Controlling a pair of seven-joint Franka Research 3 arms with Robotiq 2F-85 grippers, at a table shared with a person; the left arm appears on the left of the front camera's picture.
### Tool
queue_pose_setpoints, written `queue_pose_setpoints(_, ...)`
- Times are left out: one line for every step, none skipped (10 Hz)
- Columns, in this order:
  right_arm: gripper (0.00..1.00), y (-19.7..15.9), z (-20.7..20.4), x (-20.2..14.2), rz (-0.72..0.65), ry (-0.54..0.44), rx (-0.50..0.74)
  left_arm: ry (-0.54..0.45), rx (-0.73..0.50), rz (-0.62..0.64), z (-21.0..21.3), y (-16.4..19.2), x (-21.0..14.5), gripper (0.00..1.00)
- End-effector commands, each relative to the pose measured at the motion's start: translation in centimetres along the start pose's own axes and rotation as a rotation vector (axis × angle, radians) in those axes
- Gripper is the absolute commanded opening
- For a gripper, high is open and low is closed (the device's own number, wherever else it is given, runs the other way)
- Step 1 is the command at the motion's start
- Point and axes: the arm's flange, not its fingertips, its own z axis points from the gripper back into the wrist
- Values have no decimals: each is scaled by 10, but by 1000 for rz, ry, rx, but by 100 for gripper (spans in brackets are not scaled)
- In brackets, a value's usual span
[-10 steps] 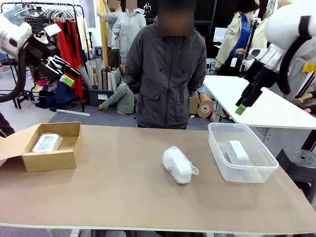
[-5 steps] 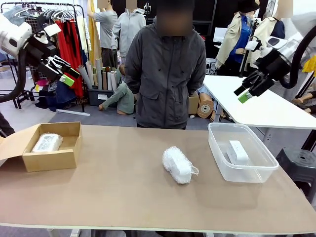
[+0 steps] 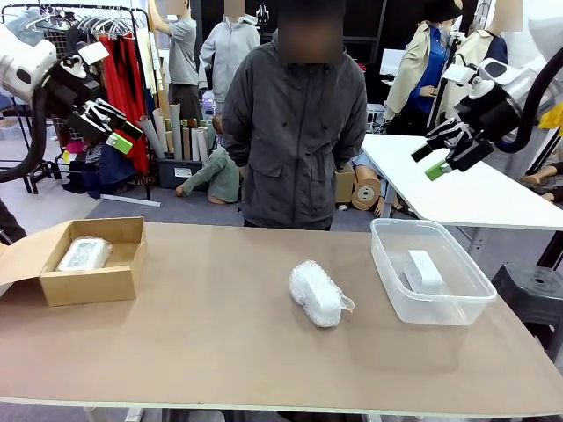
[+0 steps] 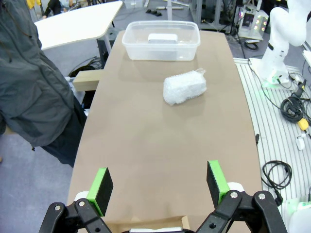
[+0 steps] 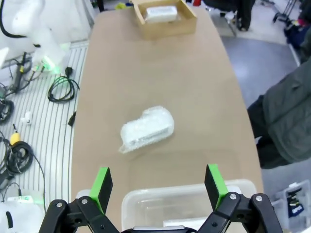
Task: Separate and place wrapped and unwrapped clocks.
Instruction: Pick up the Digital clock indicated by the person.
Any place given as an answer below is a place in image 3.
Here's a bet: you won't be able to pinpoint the bulky bubble-wrapped clock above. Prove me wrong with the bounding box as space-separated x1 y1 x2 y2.
289 259 355 329

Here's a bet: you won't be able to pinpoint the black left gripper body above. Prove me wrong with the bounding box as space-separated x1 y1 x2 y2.
46 68 101 120

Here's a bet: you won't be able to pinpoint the white paper roll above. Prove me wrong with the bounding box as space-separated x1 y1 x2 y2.
190 127 210 163

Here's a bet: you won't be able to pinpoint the white table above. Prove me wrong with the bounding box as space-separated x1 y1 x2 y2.
360 131 563 232

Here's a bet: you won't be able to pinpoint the beige paper roll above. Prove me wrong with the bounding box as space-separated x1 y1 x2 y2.
152 108 171 155

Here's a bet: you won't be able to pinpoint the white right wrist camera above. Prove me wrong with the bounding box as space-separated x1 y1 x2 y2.
441 63 498 100

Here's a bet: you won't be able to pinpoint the bystander in grey t-shirt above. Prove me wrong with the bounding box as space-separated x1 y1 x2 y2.
149 0 201 124

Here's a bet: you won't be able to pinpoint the black right arm hose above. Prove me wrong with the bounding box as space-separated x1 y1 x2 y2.
496 55 563 154

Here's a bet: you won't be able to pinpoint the light blue garment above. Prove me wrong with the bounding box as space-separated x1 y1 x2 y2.
4 11 45 45

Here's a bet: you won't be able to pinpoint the lying mannequin limbs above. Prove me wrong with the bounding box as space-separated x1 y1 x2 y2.
521 160 563 203

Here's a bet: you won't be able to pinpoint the yellow cloth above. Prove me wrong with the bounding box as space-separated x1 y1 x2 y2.
538 107 563 131

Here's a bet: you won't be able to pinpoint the unwrapped white digital clock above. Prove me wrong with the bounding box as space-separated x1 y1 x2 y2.
403 249 445 294

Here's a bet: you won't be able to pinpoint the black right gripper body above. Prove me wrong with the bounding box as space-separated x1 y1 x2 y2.
457 90 523 144

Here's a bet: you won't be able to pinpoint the navy garment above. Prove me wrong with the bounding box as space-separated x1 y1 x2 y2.
83 144 137 194

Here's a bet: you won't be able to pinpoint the mannequin in cream vest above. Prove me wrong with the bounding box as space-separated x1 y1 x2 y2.
452 0 524 89

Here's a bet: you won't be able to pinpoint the open brown cardboard box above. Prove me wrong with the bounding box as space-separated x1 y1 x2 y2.
0 216 147 308

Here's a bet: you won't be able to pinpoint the small brown carton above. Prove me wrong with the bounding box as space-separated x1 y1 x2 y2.
334 162 357 210

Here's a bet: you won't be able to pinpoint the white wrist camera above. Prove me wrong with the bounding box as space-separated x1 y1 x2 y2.
61 41 111 80
441 63 498 100

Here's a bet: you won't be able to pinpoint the clock grey face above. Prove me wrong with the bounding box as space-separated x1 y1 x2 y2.
55 236 113 272

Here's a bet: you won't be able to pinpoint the black plastic stool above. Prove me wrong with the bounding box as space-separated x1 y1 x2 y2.
490 263 563 353

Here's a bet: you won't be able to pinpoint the dark grey storage bin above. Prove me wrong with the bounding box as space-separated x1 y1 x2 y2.
156 156 206 190

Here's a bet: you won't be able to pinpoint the black hat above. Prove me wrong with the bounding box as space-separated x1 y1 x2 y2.
422 0 464 23

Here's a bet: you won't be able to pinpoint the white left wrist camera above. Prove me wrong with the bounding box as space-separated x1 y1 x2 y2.
61 41 111 80

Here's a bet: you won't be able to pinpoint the white computer case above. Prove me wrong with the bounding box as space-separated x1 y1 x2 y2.
367 103 388 133

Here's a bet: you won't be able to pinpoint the bystander in grey hoodie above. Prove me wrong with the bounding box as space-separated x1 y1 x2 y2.
200 12 260 105

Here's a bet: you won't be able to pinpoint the black left arm hose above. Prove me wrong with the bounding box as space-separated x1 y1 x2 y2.
0 72 54 184

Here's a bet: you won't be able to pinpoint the cream garment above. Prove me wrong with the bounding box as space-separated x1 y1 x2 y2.
135 28 157 96

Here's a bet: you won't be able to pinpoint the red dress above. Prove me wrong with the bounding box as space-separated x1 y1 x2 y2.
99 34 150 175

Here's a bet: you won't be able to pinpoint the clear plastic container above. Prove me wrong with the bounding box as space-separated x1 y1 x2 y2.
369 217 498 326

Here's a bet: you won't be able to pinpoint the slanted grey paper roll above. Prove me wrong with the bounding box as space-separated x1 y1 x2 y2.
136 114 166 159

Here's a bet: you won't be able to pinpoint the person in grey jacket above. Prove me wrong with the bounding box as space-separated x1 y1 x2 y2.
222 0 369 232

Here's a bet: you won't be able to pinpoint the tall grey paper roll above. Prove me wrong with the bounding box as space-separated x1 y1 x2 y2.
170 103 183 162

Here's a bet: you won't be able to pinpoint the mannequin in beige coat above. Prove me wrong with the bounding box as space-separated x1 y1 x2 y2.
382 0 463 133

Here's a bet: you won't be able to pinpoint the bystander dark sleeve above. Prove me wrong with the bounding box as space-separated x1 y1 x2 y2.
0 197 27 245

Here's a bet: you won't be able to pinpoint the brown cardboard spool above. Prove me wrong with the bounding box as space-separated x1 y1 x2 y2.
350 169 383 215

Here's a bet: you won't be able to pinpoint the white monitor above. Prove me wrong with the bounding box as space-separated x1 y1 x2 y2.
380 47 408 76

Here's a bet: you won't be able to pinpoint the white metal floor rail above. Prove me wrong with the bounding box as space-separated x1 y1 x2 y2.
101 194 163 207

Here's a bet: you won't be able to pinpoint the black arm hose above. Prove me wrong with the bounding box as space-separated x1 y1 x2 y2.
0 72 54 184
496 55 563 154

